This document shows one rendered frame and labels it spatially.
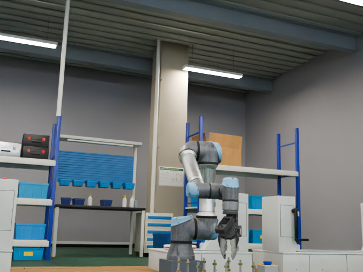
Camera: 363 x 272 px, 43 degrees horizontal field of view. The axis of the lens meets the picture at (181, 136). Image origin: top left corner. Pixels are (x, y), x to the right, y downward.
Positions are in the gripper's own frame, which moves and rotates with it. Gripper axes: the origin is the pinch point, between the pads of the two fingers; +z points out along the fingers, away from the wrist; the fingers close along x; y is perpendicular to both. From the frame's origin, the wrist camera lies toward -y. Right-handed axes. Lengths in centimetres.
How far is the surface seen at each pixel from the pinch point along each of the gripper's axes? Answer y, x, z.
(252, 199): 502, 178, -60
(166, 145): 516, 353, -163
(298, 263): 251, 38, 17
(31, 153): 233, 390, -105
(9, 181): 49, 206, -44
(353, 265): 302, -4, 19
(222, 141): 460, 213, -150
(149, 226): 427, 324, -14
